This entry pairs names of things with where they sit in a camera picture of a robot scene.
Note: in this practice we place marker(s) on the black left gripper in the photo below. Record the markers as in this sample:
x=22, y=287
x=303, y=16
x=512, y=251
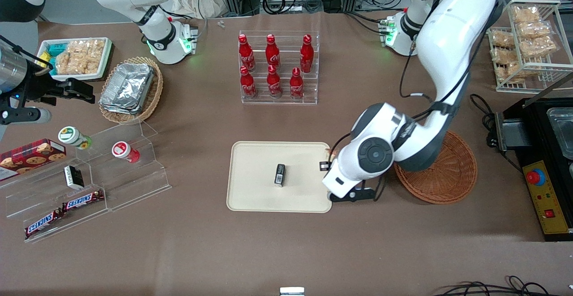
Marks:
x=323, y=166

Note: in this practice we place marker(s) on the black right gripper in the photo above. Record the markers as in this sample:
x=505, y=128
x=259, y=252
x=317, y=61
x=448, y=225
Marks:
x=39, y=87

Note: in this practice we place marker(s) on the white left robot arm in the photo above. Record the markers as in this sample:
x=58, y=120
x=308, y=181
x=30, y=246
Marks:
x=452, y=40

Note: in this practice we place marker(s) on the white rectangular snack tray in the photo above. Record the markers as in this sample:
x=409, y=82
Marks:
x=105, y=58

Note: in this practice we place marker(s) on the beige plastic tray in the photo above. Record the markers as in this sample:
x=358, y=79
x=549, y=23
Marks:
x=255, y=175

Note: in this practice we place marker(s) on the oval light wicker basket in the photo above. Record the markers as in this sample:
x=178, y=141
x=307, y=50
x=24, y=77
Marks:
x=154, y=94

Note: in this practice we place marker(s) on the round brown wicker basket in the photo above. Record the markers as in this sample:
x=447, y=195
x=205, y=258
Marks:
x=456, y=175

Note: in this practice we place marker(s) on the bagged rice crackers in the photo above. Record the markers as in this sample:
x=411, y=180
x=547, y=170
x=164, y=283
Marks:
x=80, y=56

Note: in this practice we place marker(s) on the green lid cup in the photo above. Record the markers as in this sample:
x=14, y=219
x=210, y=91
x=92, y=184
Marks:
x=74, y=137

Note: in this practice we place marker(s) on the stacked aluminium foil trays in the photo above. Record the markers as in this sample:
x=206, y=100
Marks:
x=127, y=87

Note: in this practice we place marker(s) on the teal snack box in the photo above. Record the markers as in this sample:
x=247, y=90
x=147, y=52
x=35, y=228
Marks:
x=57, y=49

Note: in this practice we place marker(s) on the yellow snack packet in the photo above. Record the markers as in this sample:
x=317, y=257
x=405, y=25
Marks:
x=44, y=58

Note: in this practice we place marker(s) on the red lid cup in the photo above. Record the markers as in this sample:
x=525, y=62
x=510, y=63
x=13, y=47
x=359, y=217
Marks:
x=125, y=152

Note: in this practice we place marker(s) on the clear acrylic bottle rack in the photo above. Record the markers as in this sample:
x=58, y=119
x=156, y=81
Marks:
x=309, y=85

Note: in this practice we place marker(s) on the red plaid cookie box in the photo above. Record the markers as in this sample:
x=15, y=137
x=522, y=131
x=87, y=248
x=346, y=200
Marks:
x=31, y=157

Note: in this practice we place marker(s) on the red cola bottle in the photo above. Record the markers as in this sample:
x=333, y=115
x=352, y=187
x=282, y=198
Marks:
x=247, y=84
x=272, y=53
x=274, y=83
x=246, y=54
x=296, y=85
x=306, y=54

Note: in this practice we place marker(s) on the black and white small box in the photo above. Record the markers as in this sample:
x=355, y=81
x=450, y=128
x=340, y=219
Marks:
x=74, y=177

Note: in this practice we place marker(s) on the clear acrylic stepped shelf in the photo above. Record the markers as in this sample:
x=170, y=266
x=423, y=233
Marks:
x=134, y=184

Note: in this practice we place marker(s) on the snickers chocolate bar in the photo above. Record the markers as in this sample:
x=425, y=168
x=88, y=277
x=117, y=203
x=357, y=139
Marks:
x=83, y=200
x=42, y=223

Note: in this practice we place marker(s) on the small silver device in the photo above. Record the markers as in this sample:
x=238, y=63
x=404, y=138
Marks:
x=292, y=291

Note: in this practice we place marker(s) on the bagged pastry snack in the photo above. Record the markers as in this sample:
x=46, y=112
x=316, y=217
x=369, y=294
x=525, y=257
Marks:
x=503, y=39
x=519, y=70
x=526, y=15
x=539, y=46
x=533, y=29
x=506, y=55

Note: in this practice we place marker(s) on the yellow emergency stop control box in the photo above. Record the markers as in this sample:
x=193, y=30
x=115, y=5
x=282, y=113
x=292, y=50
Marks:
x=548, y=202

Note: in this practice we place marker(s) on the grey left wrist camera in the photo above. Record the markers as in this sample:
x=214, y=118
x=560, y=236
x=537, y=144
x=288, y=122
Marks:
x=358, y=195

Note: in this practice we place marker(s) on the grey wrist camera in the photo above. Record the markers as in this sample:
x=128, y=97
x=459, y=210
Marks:
x=27, y=115
x=358, y=195

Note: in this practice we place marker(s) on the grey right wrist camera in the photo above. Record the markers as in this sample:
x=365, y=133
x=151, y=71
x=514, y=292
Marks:
x=27, y=115

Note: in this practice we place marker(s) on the black appliance frame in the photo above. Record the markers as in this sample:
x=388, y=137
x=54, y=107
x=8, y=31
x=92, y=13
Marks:
x=532, y=130

